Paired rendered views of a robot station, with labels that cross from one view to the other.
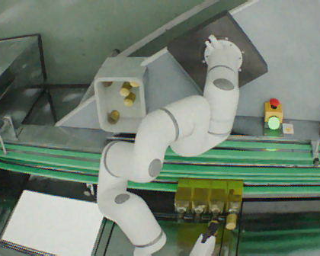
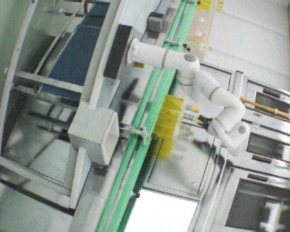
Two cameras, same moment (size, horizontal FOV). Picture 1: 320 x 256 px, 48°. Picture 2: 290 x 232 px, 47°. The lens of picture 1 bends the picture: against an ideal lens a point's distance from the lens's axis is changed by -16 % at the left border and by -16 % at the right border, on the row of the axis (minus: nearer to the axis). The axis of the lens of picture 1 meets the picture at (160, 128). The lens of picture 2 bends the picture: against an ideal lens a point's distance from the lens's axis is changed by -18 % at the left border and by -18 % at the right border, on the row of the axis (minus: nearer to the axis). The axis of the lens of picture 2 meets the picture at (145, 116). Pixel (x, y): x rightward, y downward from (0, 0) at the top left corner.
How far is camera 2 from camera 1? 158 cm
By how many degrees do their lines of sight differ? 58
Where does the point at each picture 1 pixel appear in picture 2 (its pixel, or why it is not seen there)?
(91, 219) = (155, 200)
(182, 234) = (178, 146)
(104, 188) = (230, 139)
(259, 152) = (163, 72)
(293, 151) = not seen: hidden behind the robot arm
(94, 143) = (108, 177)
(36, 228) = not seen: outside the picture
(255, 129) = (143, 68)
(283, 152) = not seen: hidden behind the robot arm
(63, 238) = (173, 219)
